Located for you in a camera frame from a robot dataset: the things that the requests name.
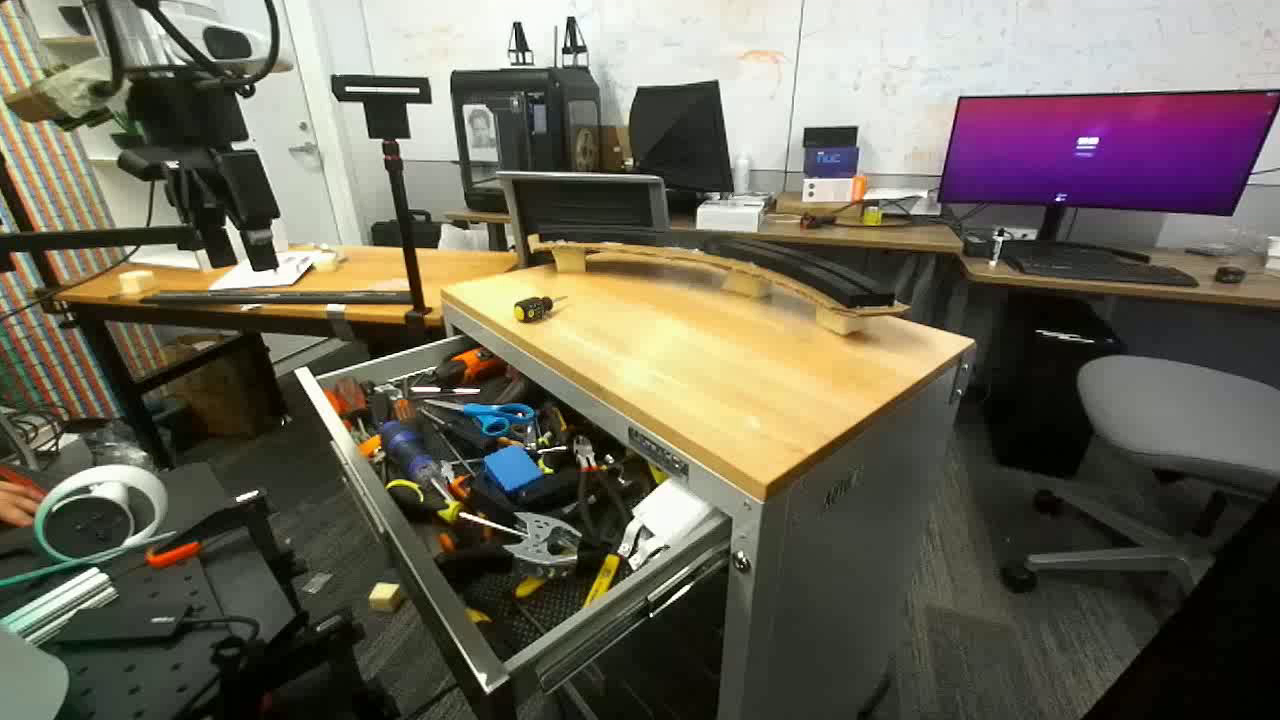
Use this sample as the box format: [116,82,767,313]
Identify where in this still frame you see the white plastic item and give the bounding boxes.
[618,478,722,571]

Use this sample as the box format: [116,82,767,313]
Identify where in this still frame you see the white paper sheet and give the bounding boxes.
[207,250,322,298]

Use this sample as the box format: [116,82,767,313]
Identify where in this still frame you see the person's hand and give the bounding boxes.
[0,463,54,533]

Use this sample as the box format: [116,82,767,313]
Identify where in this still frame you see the black curved strip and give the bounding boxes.
[692,234,902,313]

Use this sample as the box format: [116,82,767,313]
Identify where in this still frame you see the silver metal pliers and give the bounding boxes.
[510,509,590,571]

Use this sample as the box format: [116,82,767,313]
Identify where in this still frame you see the black keyboard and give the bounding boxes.
[1002,245,1203,292]

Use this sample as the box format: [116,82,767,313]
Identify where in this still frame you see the white flat box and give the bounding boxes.
[692,193,772,241]

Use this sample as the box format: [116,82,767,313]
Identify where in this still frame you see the long wooden desk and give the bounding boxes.
[664,196,1280,320]

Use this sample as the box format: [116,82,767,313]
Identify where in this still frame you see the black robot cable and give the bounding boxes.
[130,0,287,100]

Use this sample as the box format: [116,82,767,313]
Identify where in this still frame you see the grey metal tool drawer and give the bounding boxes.
[291,331,736,706]

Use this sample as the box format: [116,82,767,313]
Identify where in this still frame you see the wooden desk black frame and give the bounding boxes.
[54,245,522,472]

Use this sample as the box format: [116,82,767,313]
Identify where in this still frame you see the yellow black tool handle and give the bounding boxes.
[385,472,432,514]

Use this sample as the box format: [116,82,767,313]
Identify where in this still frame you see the curved wooden piece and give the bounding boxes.
[530,234,912,341]

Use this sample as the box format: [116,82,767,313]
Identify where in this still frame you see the blue handled clamp tool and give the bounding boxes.
[436,397,539,442]

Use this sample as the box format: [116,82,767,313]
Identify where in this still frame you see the black monitor back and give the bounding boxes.
[626,78,742,208]

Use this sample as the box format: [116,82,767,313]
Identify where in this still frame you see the orange handled tool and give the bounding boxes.
[139,538,207,576]

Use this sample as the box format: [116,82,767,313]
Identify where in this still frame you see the black box machine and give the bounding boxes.
[450,66,608,215]

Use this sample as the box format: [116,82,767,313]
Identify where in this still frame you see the brown cardboard box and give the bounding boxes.
[166,331,287,445]

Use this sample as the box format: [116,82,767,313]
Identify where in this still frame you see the black camera on stand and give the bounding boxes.
[329,68,442,327]

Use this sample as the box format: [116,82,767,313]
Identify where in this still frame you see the blue handled screwdriver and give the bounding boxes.
[376,417,450,487]

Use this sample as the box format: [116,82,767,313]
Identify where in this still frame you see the wide computer monitor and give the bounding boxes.
[935,87,1280,254]

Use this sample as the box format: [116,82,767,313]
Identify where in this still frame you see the silver aluminium extrusion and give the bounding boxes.
[0,563,126,650]

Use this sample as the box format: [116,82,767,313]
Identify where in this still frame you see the black perforated table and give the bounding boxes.
[0,456,359,720]

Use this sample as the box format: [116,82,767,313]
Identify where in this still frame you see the grey office chair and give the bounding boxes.
[995,349,1280,599]

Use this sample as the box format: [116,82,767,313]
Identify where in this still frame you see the blue white box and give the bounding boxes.
[799,125,863,186]

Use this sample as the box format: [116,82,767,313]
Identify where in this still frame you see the orange black tool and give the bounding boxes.
[442,344,512,392]

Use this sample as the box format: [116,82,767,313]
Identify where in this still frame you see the yellow handled pliers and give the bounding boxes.
[582,548,629,614]

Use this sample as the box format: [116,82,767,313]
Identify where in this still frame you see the beige foam block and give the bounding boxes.
[111,265,166,302]
[363,576,408,619]

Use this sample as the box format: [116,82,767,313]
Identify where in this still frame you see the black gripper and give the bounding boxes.
[116,66,286,275]

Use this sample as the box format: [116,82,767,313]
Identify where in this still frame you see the grey tool cabinet wood top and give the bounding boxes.
[436,256,979,720]

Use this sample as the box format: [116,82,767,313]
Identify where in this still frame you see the blue small box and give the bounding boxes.
[482,445,548,499]

